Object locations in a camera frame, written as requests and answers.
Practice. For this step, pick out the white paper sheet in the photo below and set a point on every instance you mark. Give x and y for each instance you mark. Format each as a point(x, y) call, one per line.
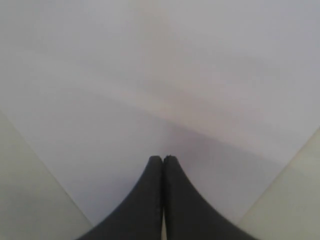
point(230, 87)

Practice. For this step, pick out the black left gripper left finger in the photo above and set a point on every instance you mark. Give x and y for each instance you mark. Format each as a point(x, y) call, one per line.
point(140, 215)

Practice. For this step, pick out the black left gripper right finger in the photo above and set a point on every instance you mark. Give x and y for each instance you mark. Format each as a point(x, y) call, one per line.
point(188, 216)

